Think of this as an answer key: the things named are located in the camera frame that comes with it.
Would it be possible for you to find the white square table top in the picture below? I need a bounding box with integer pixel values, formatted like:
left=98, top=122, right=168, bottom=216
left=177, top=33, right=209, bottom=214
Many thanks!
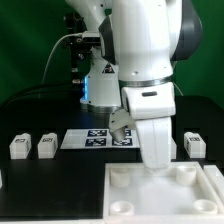
left=103, top=162, right=224, bottom=224

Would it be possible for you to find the white obstacle bar right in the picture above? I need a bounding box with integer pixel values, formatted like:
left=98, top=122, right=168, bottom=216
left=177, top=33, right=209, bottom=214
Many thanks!
left=204, top=165, right=224, bottom=204

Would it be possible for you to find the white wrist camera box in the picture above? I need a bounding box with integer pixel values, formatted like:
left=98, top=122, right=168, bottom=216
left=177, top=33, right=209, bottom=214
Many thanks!
left=109, top=109, right=135, bottom=142

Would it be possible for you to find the white piece left edge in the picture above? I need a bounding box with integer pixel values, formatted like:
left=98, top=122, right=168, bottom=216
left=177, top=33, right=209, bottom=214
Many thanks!
left=0, top=169, right=3, bottom=189

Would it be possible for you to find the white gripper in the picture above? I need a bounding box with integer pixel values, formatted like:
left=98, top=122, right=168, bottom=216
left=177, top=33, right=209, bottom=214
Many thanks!
left=121, top=82, right=176, bottom=170

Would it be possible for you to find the white cable right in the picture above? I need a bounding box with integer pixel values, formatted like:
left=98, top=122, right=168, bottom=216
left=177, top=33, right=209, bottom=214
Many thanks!
left=173, top=81, right=184, bottom=97

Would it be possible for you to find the white camera cable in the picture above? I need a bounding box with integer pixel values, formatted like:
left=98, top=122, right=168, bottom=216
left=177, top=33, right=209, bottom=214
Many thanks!
left=41, top=32, right=84, bottom=84

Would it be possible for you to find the black cable bundle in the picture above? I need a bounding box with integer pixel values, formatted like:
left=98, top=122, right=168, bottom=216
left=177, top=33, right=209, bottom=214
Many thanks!
left=0, top=81, right=84, bottom=109

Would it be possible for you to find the black camera stand pole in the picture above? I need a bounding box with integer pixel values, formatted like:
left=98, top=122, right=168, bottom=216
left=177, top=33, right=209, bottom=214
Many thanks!
left=64, top=12, right=90, bottom=85

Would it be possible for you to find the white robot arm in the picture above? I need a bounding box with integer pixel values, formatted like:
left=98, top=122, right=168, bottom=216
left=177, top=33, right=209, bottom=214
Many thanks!
left=65, top=0, right=202, bottom=169

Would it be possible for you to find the white marker sheet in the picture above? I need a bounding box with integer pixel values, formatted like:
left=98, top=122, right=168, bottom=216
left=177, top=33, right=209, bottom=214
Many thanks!
left=61, top=129, right=139, bottom=149

